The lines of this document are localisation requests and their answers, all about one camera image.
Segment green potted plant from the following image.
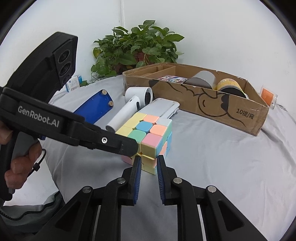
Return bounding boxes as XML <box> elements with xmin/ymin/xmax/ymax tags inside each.
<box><xmin>80</xmin><ymin>20</ymin><xmax>184</xmax><ymax>87</ymax></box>

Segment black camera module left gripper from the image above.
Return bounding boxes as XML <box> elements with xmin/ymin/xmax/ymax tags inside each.
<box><xmin>6</xmin><ymin>32</ymin><xmax>78</xmax><ymax>103</ymax></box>

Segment yellow labelled tea jar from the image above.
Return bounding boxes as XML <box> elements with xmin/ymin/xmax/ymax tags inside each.
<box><xmin>216</xmin><ymin>78</ymin><xmax>249</xmax><ymax>99</ymax></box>

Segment blue cartoon board game box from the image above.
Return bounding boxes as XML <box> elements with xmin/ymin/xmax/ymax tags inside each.
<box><xmin>158</xmin><ymin>75</ymin><xmax>187</xmax><ymax>84</ymax></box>

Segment person left hand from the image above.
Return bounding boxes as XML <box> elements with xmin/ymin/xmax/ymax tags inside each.
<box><xmin>0</xmin><ymin>121</ymin><xmax>43</xmax><ymax>190</ymax></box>

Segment orange capped clear container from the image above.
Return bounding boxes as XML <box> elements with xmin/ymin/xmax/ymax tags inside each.
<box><xmin>260</xmin><ymin>86</ymin><xmax>278</xmax><ymax>109</ymax></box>

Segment small blue white carton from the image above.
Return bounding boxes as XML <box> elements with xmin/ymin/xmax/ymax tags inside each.
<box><xmin>65</xmin><ymin>75</ymin><xmax>82</xmax><ymax>92</ymax></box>

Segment brown cardboard tray box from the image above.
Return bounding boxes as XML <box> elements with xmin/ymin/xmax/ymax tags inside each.
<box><xmin>123</xmin><ymin>63</ymin><xmax>269</xmax><ymax>136</ymax></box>

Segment pastel colour cube puzzle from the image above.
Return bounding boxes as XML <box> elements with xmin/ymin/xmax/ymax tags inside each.
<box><xmin>115</xmin><ymin>113</ymin><xmax>172</xmax><ymax>175</ymax></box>

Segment silver metal cylinder tin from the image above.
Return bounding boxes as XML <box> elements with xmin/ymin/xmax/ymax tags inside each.
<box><xmin>184</xmin><ymin>70</ymin><xmax>217</xmax><ymax>89</ymax></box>

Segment white flat plastic device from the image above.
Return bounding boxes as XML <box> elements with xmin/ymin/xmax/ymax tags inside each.
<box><xmin>138</xmin><ymin>98</ymin><xmax>180</xmax><ymax>118</ymax></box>

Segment white handheld fan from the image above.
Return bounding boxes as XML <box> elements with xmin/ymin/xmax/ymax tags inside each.
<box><xmin>105</xmin><ymin>87</ymin><xmax>153</xmax><ymax>133</ymax></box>

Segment blue board with wooden knobs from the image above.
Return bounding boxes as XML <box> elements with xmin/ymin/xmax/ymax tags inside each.
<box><xmin>74</xmin><ymin>89</ymin><xmax>114</xmax><ymax>124</ymax></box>

